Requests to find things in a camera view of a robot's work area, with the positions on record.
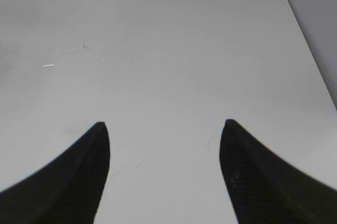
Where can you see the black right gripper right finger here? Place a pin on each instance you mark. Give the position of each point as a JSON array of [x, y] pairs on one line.
[[264, 188]]

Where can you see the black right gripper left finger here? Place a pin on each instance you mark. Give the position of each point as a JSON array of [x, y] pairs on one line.
[[68, 189]]

